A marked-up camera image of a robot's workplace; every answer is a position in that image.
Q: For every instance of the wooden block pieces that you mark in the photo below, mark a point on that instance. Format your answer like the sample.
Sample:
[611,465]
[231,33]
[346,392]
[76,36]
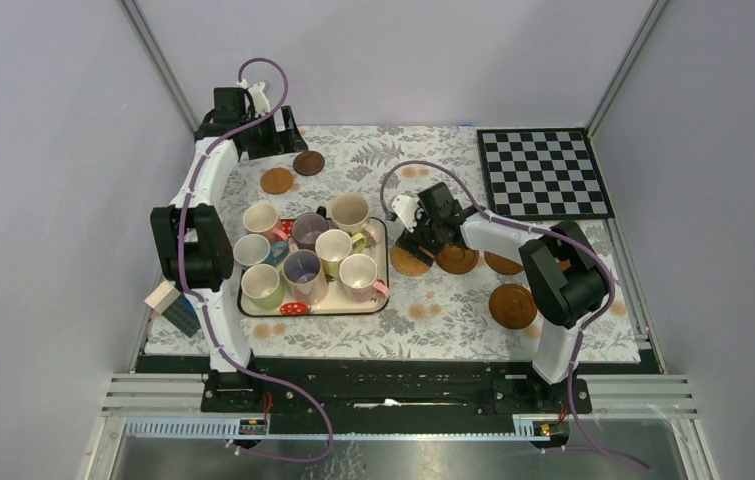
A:
[170,303]

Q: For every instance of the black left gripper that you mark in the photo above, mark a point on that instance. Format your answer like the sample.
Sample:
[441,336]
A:
[281,141]

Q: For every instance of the purple cup dark handle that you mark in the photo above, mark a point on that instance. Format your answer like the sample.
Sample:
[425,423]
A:
[306,228]

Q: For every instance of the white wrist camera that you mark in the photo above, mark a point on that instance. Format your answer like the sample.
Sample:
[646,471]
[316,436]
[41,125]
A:
[404,209]
[258,103]

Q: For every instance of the cream tray with black rim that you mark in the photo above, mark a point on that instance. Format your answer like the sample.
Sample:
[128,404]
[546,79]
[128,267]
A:
[335,303]

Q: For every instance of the large cream cup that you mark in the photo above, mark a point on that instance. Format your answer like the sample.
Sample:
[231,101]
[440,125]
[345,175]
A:
[351,212]

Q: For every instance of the white cup pink front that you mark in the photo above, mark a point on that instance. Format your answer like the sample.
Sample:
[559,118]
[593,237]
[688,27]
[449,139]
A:
[360,279]

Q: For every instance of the black white chessboard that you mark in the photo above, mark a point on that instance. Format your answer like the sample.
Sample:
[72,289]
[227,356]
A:
[542,174]

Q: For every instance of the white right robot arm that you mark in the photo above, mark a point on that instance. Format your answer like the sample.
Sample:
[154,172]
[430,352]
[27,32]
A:
[569,283]

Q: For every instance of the white cup green body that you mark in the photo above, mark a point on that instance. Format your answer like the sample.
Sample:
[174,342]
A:
[263,287]

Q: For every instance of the white cup yellow handle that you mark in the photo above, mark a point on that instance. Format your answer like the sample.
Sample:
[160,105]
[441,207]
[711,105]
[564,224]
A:
[335,245]

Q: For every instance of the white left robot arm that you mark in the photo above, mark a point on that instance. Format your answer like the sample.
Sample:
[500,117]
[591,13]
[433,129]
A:
[193,248]

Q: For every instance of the light bamboo coaster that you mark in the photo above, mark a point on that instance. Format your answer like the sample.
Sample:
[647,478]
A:
[276,181]

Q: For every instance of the dark walnut coaster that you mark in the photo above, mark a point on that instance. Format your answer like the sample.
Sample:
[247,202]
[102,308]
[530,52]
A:
[308,163]

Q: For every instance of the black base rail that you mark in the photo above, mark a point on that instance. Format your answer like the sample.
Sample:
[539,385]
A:
[311,396]

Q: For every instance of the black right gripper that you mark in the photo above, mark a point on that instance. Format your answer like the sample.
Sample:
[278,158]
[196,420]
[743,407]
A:
[412,240]

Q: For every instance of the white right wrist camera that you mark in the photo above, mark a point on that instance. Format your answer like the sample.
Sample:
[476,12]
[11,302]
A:
[404,209]

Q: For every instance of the lilac cup centre front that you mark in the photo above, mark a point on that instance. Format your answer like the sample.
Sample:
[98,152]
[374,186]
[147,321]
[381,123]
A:
[305,277]

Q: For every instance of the white cup blue handle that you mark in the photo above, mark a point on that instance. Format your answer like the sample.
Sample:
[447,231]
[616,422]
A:
[255,249]

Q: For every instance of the white cup pink handle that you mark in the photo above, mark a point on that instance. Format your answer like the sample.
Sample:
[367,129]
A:
[264,219]

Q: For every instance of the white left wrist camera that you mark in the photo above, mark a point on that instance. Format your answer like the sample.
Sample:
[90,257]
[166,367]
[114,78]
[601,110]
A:
[258,103]

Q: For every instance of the woven rattan coaster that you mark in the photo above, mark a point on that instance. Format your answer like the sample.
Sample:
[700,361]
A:
[407,264]

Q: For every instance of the brown ridged wooden coaster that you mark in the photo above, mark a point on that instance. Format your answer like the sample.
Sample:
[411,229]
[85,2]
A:
[512,306]

